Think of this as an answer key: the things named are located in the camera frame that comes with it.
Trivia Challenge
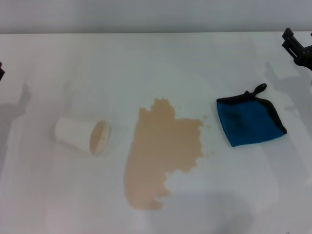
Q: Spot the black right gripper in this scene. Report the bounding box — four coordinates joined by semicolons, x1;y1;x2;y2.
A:
282;27;312;72

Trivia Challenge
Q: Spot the blue rag with black trim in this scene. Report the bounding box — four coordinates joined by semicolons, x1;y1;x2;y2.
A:
216;83;288;148

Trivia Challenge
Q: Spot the white paper cup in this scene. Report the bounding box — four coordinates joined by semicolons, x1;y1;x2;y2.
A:
54;117;111;156

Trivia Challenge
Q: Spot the brown liquid spill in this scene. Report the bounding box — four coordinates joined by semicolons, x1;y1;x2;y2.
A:
123;97;216;211

